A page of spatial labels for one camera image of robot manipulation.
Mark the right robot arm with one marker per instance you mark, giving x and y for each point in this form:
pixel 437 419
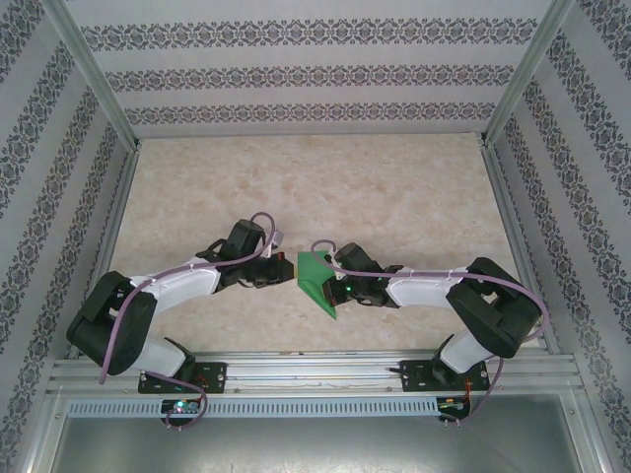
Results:
pixel 419 290

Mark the aluminium frame post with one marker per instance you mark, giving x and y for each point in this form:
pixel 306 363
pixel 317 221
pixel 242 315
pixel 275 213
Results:
pixel 97 74
pixel 525 74

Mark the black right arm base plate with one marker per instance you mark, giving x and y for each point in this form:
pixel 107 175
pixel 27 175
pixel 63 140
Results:
pixel 419 377

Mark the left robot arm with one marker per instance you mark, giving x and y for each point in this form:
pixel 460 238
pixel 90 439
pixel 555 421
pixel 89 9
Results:
pixel 182 288

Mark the aluminium table side rail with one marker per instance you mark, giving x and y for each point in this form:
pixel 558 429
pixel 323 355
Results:
pixel 109 246
pixel 503 197

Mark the aluminium frame bar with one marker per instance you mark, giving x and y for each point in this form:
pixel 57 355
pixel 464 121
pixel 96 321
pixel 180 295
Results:
pixel 591 433
pixel 39 433

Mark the small circuit board with LEDs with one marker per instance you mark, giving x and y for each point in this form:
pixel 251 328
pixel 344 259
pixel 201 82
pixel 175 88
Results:
pixel 180 406
pixel 451 405

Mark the aluminium mounting rail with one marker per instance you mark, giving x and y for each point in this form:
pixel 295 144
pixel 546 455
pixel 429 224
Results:
pixel 315 369

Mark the green square paper sheet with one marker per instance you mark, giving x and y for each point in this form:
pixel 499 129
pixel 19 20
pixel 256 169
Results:
pixel 308 276

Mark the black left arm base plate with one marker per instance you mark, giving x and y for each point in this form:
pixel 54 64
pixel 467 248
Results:
pixel 217 377

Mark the grey metal sheet panel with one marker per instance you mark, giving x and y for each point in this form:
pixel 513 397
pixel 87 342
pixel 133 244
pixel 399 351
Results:
pixel 315 448

